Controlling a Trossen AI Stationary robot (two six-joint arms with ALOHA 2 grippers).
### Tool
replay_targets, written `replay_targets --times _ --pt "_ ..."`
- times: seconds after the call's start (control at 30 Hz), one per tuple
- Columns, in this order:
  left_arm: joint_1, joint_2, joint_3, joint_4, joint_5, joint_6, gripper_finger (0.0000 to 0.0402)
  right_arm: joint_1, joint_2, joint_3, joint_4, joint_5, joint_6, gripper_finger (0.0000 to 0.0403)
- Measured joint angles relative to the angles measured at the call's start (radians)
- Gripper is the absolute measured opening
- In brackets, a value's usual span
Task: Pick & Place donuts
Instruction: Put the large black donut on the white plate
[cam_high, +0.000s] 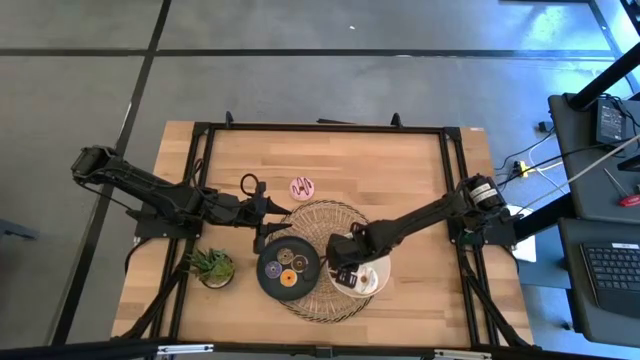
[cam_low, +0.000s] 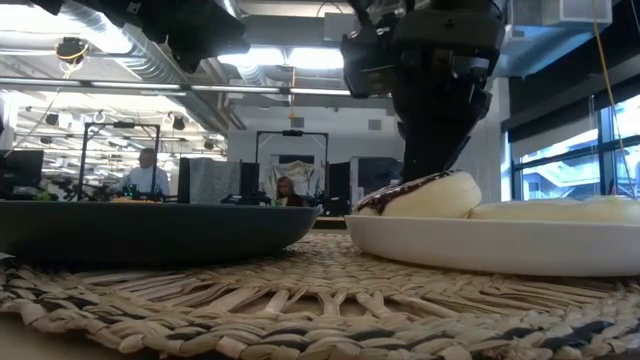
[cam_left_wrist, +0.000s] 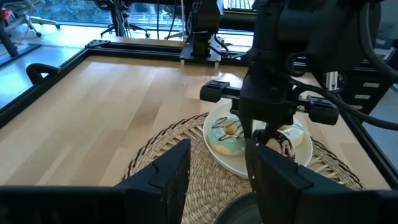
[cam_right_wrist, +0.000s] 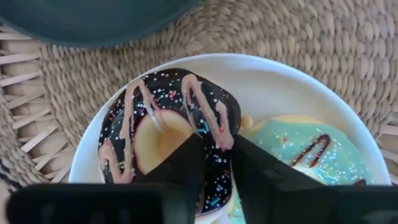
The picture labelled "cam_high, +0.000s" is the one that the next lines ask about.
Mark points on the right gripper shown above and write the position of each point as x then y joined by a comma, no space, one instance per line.
345,252

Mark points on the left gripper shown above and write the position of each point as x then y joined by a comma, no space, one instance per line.
255,212

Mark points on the small sprinkled chocolate donut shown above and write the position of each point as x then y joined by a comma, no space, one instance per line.
280,256

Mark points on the small purple donut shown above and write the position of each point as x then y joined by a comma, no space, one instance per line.
268,270

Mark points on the small orange donut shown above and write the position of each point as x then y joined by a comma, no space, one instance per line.
283,278

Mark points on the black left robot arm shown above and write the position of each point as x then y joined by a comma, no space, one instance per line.
150,190

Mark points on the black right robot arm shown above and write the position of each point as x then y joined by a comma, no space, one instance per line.
415,220

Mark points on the pink frosted donut chocolate drizzle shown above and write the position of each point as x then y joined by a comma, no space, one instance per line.
295,189

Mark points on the round wicker placemat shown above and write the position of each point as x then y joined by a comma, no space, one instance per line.
315,220

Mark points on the white frosted donut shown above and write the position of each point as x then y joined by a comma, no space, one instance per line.
372,282

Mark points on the white round plate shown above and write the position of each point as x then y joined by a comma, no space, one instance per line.
385,270

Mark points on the black round plate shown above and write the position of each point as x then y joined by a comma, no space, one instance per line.
300,292

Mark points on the small potted succulent plant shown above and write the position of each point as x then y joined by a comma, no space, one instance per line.
212,267

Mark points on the thin black bar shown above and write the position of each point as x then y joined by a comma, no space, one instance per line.
335,121

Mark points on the white paper sheet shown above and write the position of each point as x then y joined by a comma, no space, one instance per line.
525,247

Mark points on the yellow power plug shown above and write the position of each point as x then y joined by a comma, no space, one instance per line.
522,168

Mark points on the black support beam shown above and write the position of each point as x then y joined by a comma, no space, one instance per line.
542,217

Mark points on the dark grey keyboard desk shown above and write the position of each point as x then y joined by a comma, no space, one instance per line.
575,300

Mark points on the black overhead crossbeam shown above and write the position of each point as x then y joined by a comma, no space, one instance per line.
75,350

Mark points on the dark grey side desk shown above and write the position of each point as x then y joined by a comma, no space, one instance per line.
580,165

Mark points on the grey chair base leg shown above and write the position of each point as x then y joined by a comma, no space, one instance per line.
15,230

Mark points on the black keyboard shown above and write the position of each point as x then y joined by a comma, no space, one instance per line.
615,275

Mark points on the black power adapter box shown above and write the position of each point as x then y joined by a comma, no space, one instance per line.
611,122

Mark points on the black upright pole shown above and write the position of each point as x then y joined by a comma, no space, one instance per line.
605,80

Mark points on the black aluminium table frame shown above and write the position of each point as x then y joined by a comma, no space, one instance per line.
325,128

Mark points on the silver metal bracket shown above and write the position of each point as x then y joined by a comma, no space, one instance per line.
185,349
462,355

